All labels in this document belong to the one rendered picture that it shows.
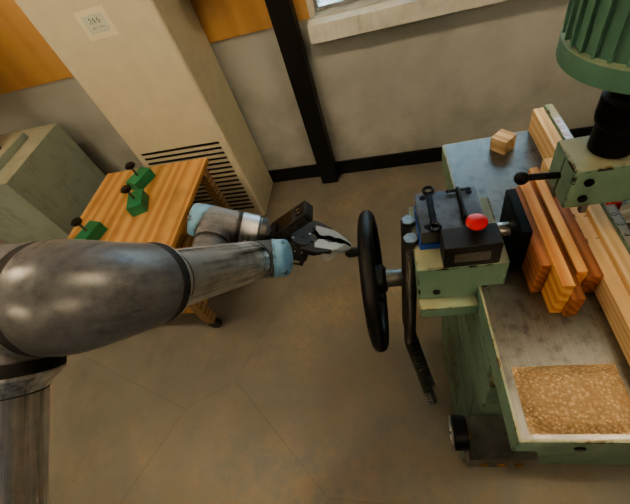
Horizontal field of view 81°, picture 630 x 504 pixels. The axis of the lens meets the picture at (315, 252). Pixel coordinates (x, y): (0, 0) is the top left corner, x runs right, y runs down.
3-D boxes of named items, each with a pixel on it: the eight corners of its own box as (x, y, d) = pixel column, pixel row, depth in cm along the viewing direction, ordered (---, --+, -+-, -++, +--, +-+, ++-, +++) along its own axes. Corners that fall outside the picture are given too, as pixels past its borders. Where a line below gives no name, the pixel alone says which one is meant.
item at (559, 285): (511, 213, 66) (518, 182, 61) (521, 211, 66) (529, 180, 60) (549, 313, 54) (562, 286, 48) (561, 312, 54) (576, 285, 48)
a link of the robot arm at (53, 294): (89, 231, 28) (292, 227, 75) (-15, 242, 31) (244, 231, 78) (106, 379, 29) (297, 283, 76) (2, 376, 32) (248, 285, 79)
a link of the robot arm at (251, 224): (245, 204, 82) (239, 232, 77) (265, 209, 83) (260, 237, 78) (242, 225, 88) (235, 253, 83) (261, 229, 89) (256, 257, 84)
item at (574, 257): (523, 191, 69) (529, 167, 64) (531, 190, 68) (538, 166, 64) (566, 293, 55) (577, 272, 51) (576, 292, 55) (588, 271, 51)
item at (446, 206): (413, 210, 65) (412, 187, 61) (480, 200, 62) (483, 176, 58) (423, 271, 57) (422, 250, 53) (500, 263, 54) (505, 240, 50)
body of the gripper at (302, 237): (307, 242, 92) (259, 232, 90) (316, 220, 85) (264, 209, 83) (305, 267, 87) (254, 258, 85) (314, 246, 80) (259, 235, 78)
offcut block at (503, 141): (489, 149, 77) (490, 137, 75) (499, 141, 78) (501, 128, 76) (504, 155, 75) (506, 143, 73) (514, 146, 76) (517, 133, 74)
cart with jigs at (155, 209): (165, 238, 227) (91, 155, 178) (250, 229, 213) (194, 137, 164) (123, 337, 188) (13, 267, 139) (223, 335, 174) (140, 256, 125)
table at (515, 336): (400, 171, 89) (398, 151, 84) (539, 148, 82) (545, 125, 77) (439, 453, 52) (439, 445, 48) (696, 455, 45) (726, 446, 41)
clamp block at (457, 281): (409, 236, 73) (407, 205, 66) (482, 227, 70) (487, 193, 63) (418, 302, 64) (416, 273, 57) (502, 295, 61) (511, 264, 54)
